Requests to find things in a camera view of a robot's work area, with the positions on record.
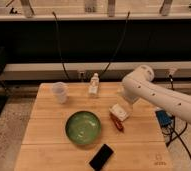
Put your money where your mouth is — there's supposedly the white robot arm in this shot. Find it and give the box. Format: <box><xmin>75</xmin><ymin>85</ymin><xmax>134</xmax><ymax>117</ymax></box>
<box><xmin>122</xmin><ymin>65</ymin><xmax>191</xmax><ymax>124</ymax></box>

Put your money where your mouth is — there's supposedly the small white bottle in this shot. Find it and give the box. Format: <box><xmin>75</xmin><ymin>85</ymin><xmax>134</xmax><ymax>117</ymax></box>
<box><xmin>88</xmin><ymin>73</ymin><xmax>99</xmax><ymax>96</ymax></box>

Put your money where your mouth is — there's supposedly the white rectangular box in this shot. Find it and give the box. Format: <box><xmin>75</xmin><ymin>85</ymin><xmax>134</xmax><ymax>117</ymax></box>
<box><xmin>109</xmin><ymin>104</ymin><xmax>129</xmax><ymax>122</ymax></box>

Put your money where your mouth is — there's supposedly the clear plastic cup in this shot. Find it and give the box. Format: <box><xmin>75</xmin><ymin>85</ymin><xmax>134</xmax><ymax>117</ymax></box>
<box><xmin>51</xmin><ymin>82</ymin><xmax>67</xmax><ymax>104</ymax></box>

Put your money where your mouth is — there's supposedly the green round bowl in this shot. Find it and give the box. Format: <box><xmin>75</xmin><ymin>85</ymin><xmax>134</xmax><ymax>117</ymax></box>
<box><xmin>65</xmin><ymin>111</ymin><xmax>101</xmax><ymax>145</ymax></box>

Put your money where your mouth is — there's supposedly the red small tool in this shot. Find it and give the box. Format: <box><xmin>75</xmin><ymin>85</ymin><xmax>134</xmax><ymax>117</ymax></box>
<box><xmin>110</xmin><ymin>114</ymin><xmax>124</xmax><ymax>132</ymax></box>

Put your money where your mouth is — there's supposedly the black smartphone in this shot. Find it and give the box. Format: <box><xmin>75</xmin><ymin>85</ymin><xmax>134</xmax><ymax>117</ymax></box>
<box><xmin>89</xmin><ymin>144</ymin><xmax>114</xmax><ymax>171</ymax></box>

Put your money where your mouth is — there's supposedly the blue connector box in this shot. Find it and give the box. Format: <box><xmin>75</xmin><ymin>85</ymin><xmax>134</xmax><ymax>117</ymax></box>
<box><xmin>156</xmin><ymin>110</ymin><xmax>172</xmax><ymax>127</ymax></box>

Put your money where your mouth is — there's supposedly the wall power outlet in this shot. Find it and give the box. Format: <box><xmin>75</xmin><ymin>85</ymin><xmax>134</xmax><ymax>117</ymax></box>
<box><xmin>78</xmin><ymin>70</ymin><xmax>86</xmax><ymax>80</ymax></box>

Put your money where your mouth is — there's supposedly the right black hanging cable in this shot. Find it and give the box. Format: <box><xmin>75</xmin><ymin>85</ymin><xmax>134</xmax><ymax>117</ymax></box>
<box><xmin>99</xmin><ymin>10</ymin><xmax>131</xmax><ymax>79</ymax></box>

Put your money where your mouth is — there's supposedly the black hanging cable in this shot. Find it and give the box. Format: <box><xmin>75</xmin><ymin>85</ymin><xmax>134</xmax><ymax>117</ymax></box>
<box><xmin>99</xmin><ymin>10</ymin><xmax>131</xmax><ymax>79</ymax></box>
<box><xmin>52</xmin><ymin>11</ymin><xmax>70</xmax><ymax>81</ymax></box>

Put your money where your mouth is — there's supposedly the left black hanging cable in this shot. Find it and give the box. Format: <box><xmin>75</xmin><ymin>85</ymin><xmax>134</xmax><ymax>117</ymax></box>
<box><xmin>52</xmin><ymin>11</ymin><xmax>70</xmax><ymax>81</ymax></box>

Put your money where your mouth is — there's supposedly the right wall outlet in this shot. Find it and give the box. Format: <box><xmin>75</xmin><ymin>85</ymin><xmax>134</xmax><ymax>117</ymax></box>
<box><xmin>168</xmin><ymin>67</ymin><xmax>177</xmax><ymax>76</ymax></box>

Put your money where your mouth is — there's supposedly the black floor cable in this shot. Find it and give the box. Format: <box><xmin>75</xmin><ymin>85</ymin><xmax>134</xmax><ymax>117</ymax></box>
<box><xmin>161</xmin><ymin>114</ymin><xmax>191</xmax><ymax>171</ymax></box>

